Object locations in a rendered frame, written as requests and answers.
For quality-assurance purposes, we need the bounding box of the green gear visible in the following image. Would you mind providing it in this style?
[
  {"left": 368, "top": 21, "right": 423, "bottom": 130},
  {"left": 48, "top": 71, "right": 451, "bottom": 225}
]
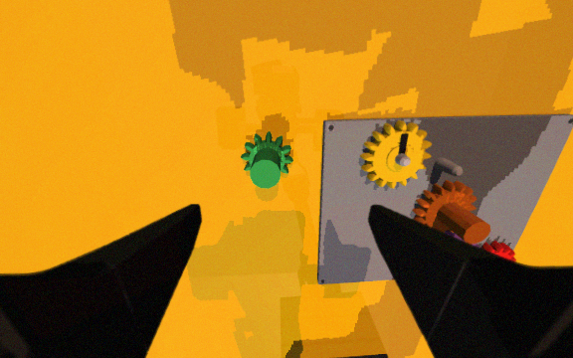
[{"left": 241, "top": 131, "right": 293, "bottom": 189}]

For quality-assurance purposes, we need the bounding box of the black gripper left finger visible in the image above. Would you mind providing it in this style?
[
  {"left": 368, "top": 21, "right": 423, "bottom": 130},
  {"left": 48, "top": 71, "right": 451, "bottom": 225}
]
[{"left": 0, "top": 204, "right": 202, "bottom": 358}]

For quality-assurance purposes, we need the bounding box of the yellow gear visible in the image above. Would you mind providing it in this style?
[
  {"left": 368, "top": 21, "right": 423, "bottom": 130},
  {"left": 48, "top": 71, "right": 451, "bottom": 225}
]
[{"left": 360, "top": 120, "right": 432, "bottom": 188}]

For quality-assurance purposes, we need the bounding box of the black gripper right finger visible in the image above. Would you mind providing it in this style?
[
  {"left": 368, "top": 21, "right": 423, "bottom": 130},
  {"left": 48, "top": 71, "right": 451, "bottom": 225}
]
[{"left": 368, "top": 205, "right": 573, "bottom": 358}]

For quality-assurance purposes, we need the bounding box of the purple gear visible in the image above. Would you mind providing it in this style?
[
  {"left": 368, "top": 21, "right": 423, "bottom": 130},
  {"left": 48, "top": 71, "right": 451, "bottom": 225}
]
[{"left": 444, "top": 230, "right": 463, "bottom": 241}]

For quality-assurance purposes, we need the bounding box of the red gear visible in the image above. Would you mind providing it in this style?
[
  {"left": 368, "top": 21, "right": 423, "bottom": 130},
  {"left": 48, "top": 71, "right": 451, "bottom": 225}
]
[{"left": 482, "top": 241, "right": 516, "bottom": 261}]

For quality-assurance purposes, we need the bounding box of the orange gear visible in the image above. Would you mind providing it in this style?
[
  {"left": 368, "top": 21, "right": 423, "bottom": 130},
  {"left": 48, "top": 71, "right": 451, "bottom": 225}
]
[{"left": 413, "top": 180, "right": 490, "bottom": 245}]

